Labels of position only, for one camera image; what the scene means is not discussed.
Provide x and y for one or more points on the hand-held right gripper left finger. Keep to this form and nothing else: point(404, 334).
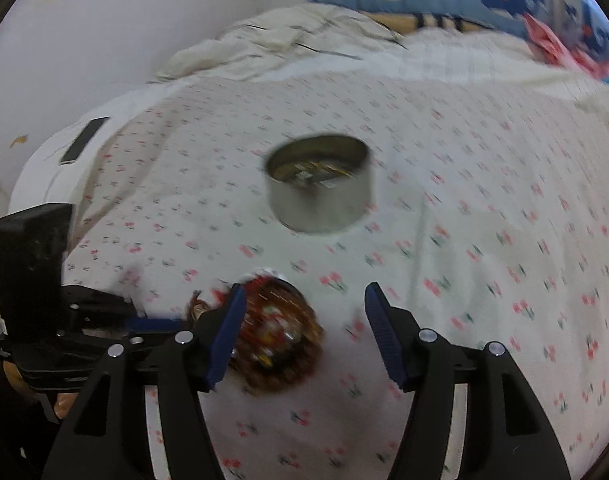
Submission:
point(227, 337)

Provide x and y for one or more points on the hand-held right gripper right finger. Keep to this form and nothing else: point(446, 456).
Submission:
point(384, 340)

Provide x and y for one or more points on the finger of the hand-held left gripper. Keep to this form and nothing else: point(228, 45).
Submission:
point(152, 325)
point(99, 302)

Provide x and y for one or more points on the round metal tin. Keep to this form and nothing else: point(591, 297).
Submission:
point(314, 210)

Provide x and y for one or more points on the person's left hand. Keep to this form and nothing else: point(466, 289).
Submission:
point(65, 406)

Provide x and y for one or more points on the white bed sheet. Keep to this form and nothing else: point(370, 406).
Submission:
point(49, 185)

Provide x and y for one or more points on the black smartphone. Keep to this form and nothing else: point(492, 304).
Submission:
point(84, 140)

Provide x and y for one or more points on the cherry print bed sheet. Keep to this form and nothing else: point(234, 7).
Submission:
point(484, 210)

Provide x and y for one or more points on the white striped duvet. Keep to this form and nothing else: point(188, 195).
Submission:
point(284, 35)

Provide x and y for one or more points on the striped pillow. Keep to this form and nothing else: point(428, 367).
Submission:
point(399, 21)

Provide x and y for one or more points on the pink cloth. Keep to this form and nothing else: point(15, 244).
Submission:
point(549, 40)

